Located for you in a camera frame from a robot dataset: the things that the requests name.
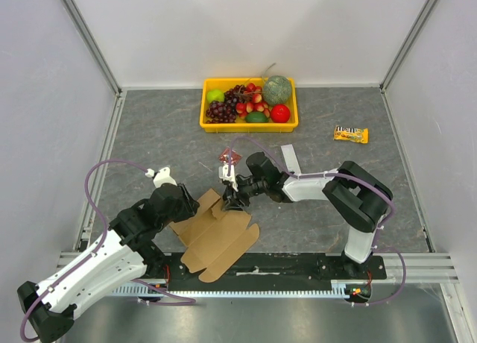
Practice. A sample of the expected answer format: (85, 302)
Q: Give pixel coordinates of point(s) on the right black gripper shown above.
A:
(234, 194)

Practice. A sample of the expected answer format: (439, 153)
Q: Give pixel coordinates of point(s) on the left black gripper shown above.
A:
(190, 206)

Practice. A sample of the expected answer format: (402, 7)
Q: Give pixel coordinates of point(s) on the brown cardboard box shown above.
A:
(214, 239)

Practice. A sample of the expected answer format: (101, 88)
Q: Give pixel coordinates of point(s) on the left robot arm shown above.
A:
(125, 251)

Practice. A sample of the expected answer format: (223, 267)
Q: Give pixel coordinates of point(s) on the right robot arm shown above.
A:
(360, 199)

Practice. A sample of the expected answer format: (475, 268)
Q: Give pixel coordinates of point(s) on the silver toothpaste box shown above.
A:
(290, 159)

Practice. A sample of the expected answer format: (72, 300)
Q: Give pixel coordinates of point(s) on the red sachet packet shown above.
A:
(229, 156)

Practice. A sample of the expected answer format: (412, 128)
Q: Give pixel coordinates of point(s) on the green avocado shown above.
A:
(256, 117)

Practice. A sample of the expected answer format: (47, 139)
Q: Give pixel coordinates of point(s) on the dark purple grape bunch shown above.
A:
(221, 112)

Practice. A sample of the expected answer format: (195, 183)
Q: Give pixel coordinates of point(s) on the red apple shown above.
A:
(280, 113)

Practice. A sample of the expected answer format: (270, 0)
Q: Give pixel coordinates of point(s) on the red grape bunch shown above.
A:
(253, 102)

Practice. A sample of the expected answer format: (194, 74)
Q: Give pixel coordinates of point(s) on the upper purple grape bunch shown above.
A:
(235, 95)

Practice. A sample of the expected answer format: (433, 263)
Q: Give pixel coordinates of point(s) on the green apple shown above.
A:
(214, 95)

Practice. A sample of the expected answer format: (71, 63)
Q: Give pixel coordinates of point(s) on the yellow plastic bin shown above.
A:
(240, 125)

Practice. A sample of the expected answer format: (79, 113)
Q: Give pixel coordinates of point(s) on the netted green melon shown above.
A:
(277, 90)

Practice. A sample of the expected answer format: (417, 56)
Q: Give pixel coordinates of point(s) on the yellow candy bag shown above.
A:
(356, 135)

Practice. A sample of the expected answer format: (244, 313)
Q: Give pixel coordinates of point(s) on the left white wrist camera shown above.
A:
(161, 176)

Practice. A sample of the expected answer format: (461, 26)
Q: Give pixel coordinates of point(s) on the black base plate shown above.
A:
(287, 265)

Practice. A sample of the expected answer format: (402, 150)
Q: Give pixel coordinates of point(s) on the slotted cable duct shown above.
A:
(131, 289)

